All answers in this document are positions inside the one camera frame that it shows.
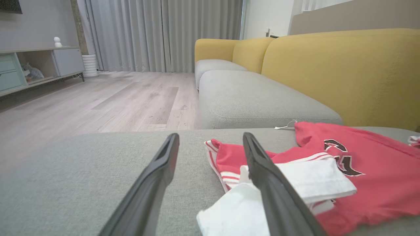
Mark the small black flat object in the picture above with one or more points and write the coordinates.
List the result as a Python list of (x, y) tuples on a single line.
[(274, 36)]

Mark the large grey sofa cushion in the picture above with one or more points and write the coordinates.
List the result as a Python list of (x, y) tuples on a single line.
[(82, 170)]

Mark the grey sofa seat cushion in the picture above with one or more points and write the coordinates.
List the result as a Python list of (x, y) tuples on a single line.
[(213, 67), (256, 98)]

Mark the red white basketball jersey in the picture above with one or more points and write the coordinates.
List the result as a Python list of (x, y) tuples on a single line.
[(377, 177)]

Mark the narrow yellow sofa backrest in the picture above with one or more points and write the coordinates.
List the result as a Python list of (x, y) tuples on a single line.
[(249, 54)]

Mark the mint cabinet drawer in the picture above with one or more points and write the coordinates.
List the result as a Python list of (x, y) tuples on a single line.
[(7, 63), (11, 81)]

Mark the large yellow sofa backrest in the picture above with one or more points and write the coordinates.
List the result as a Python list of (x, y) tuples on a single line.
[(344, 72)]

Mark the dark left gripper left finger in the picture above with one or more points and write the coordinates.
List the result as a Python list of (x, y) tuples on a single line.
[(147, 193)]

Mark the small white figurine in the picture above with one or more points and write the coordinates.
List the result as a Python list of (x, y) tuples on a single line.
[(57, 42)]

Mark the grey plush toy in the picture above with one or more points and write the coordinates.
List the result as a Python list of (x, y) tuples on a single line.
[(32, 73)]

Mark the beige low partition panel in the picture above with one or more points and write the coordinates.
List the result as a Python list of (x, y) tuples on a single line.
[(354, 16)]

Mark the grey pleated curtain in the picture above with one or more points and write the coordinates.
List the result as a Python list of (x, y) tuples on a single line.
[(164, 32)]

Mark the grey cabinet door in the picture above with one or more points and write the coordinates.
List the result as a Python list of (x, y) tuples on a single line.
[(68, 61)]

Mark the low wooden tv cabinet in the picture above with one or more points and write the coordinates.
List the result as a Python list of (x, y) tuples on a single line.
[(42, 50)]

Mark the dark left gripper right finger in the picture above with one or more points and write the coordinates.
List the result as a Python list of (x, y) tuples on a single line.
[(279, 196)]

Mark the yellow sofa end backrest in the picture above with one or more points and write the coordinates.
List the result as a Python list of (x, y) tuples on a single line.
[(213, 49)]

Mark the white ribbed plant pot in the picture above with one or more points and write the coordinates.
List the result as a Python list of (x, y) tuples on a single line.
[(90, 65)]

